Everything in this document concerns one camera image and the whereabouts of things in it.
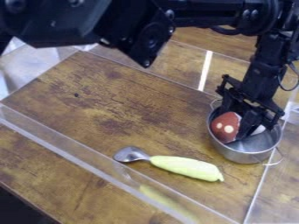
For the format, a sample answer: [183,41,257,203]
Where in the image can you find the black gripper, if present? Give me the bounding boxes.
[217,60,286,140]

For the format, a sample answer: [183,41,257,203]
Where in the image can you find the red and white toy mushroom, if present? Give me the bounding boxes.
[210,111,268,144]

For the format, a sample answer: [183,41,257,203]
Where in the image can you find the silver metal pot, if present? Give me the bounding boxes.
[207,99,285,166]

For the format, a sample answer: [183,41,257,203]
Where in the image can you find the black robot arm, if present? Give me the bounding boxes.
[0,0,299,138]

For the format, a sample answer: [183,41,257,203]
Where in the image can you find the clear acrylic barrier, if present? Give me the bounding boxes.
[0,103,238,224]

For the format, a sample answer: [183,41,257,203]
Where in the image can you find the spoon with yellow-green handle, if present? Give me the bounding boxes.
[114,146,225,182]

